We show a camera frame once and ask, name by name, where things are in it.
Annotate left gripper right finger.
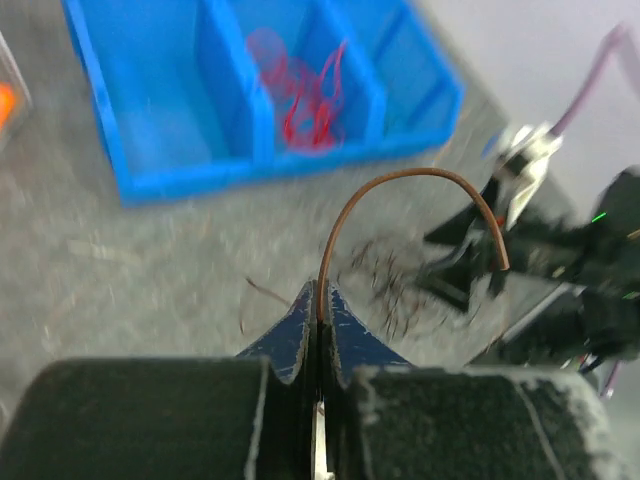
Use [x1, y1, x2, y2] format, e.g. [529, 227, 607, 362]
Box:
[322, 287, 639, 479]

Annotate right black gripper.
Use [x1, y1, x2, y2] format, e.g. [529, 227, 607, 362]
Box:
[422, 175, 530, 310]

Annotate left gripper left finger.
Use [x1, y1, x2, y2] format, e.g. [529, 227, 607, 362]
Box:
[1, 282, 317, 479]

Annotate red and black wires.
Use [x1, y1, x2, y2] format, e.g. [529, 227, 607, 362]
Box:
[237, 234, 501, 346]

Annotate brown wire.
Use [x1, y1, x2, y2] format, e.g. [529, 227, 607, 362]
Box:
[316, 168, 511, 321]

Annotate red wire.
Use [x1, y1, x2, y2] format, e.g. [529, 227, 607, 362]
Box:
[245, 26, 350, 153]

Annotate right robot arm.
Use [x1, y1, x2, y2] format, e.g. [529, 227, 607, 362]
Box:
[416, 168, 639, 366]

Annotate blue three-compartment bin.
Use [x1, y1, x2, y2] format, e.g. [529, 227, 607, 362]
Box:
[63, 1, 464, 205]

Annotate orange snack boxes stack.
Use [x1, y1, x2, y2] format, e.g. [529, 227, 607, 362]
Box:
[0, 82, 22, 132]

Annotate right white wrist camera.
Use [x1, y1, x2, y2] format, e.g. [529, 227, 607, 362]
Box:
[483, 122, 563, 230]

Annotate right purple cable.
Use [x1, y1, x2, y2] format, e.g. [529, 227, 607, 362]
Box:
[549, 21, 632, 138]

